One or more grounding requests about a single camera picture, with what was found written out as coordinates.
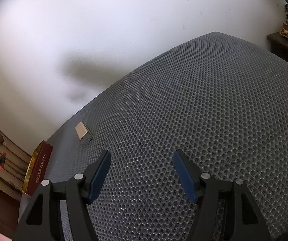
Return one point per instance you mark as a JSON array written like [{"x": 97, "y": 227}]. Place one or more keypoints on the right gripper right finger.
[{"x": 242, "y": 218}]

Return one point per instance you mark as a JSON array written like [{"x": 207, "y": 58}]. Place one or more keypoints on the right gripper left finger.
[{"x": 41, "y": 219}]

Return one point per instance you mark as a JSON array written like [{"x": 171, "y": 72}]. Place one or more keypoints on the gold ribbed lighter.
[{"x": 84, "y": 135}]

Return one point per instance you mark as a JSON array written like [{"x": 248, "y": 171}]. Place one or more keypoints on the beige curtain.
[{"x": 13, "y": 168}]

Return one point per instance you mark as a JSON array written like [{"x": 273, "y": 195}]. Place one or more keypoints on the red gold tin box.
[{"x": 37, "y": 167}]

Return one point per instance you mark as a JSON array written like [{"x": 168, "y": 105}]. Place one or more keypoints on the grey honeycomb table mat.
[{"x": 221, "y": 100}]

